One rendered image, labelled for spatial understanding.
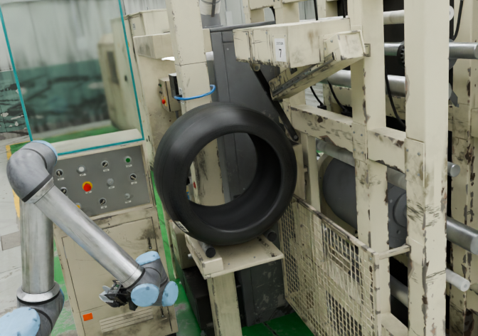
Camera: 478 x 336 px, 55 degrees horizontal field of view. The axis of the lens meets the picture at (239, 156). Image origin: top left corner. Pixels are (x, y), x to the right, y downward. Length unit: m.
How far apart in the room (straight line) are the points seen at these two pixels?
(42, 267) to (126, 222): 0.86
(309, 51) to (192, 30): 0.68
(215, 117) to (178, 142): 0.17
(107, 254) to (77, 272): 1.10
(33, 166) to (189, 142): 0.57
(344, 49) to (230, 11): 10.79
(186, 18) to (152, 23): 3.33
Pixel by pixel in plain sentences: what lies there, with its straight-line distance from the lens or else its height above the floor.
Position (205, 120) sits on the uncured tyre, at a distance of 1.81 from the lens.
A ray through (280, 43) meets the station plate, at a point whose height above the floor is 1.72.
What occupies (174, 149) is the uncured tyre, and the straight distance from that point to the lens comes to 1.81.
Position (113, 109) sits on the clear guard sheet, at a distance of 2.47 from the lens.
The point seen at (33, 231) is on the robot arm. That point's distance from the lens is 1.77.
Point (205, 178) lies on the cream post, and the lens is 2.26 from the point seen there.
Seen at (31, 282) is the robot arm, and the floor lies 1.00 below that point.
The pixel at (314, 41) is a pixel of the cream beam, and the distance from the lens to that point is 1.67.
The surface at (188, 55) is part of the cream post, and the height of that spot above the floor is 1.69.
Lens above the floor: 1.81
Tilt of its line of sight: 16 degrees down
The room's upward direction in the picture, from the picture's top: 7 degrees counter-clockwise
